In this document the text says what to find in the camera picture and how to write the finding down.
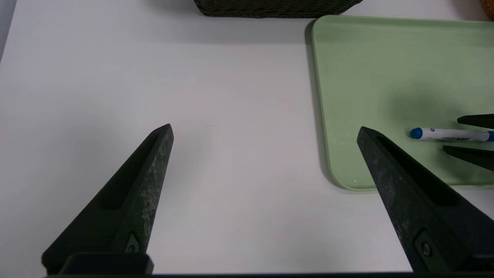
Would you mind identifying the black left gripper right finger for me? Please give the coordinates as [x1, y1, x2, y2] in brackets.
[357, 126, 494, 273]

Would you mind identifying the white marker with blue cap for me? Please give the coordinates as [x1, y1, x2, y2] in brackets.
[409, 127, 494, 143]

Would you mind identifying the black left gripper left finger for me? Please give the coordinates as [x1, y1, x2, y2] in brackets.
[42, 124, 174, 274]

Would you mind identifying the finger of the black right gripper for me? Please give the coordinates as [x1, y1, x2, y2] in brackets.
[457, 114, 494, 130]
[442, 145, 494, 173]

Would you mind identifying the dark brown wicker basket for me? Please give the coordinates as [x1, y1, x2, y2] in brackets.
[193, 0, 364, 19]

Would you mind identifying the orange wicker basket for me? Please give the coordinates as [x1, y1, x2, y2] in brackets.
[480, 0, 494, 20]

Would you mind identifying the light green plastic tray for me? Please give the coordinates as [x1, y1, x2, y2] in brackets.
[311, 15, 494, 192]

